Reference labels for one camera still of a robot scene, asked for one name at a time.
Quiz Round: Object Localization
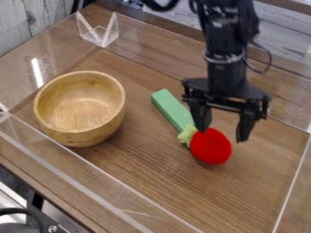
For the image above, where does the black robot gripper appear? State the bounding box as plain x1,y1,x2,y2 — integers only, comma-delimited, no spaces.
183,61,273,143

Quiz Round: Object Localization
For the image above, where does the red plush strawberry toy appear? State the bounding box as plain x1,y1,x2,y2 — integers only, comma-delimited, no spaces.
178,124,233,165

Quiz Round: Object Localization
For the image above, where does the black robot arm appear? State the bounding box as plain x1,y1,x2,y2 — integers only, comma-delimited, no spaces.
183,0,273,142

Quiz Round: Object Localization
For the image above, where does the green rectangular block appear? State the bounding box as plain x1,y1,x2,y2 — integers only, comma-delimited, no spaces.
151,89,195,132

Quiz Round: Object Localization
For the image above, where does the wooden bowl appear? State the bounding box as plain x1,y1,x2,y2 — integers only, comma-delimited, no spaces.
34,70,126,147

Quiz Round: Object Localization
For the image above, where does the black table leg clamp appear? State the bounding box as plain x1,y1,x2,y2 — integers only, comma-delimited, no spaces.
27,192,70,233

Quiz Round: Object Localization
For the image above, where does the clear acrylic tray wall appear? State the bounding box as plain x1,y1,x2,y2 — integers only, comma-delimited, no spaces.
0,8,311,233

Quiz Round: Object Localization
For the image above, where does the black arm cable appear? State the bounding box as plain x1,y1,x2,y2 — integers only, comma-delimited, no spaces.
242,39,274,75

